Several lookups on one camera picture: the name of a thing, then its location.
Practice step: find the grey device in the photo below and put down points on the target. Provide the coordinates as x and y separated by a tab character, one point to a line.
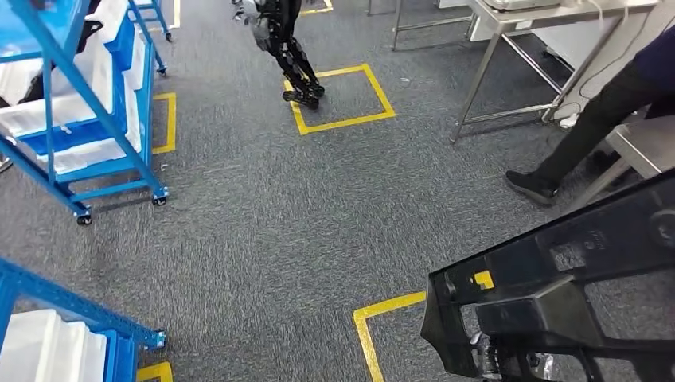
522	4

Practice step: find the person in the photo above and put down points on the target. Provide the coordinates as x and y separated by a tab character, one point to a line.
596	126

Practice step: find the steel frame table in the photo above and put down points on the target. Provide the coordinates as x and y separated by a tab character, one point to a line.
395	26
527	16

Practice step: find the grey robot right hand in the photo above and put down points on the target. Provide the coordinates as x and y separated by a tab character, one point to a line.
485	358

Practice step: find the yellow floor tape square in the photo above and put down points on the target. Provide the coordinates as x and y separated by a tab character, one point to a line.
328	6
364	327

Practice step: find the black humanoid robot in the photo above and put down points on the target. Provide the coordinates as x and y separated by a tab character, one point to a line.
287	53

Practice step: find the black plastic plate part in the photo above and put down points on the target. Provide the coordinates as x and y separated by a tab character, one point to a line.
538	316

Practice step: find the steel workbench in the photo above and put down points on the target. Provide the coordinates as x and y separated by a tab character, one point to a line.
643	147

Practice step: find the blue wheeled shelf rack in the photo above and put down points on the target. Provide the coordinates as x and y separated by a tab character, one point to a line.
99	113

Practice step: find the yellow floor tape marking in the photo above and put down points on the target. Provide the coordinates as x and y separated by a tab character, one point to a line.
175	13

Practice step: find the white power adapter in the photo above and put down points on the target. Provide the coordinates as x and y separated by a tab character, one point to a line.
569	121

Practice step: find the blue steel shelf rack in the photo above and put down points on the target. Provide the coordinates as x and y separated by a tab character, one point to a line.
63	303

